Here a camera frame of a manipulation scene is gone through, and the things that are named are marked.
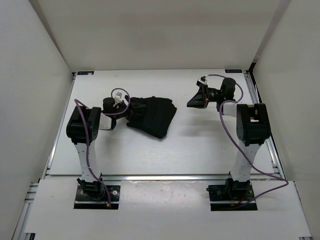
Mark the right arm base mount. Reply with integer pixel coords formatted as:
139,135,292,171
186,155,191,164
206,184,258,212

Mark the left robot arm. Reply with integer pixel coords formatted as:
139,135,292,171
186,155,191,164
66,97,130,200

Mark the black skirt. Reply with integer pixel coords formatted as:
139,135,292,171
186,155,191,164
126,96,177,139

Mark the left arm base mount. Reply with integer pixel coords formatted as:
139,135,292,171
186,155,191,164
73,178,121,210

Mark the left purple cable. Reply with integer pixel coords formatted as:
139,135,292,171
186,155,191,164
74,87,131,207

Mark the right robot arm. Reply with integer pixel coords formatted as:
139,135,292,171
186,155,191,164
187,75,271,200

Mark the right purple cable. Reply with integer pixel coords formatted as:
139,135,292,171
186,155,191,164
202,74,290,207

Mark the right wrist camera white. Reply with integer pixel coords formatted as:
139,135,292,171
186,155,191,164
196,76,208,86

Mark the purple cable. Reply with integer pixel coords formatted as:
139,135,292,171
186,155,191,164
74,87,131,207
202,74,290,207

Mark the front aluminium rail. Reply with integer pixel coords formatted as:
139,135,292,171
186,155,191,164
41,173,231,183

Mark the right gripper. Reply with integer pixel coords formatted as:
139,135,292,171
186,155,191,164
187,84,224,109

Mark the right blue corner label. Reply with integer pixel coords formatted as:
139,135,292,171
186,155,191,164
225,69,243,74

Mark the left blue corner label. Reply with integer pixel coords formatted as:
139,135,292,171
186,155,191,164
77,71,94,76

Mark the blue corner label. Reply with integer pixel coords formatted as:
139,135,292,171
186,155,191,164
77,71,94,76
225,69,243,74

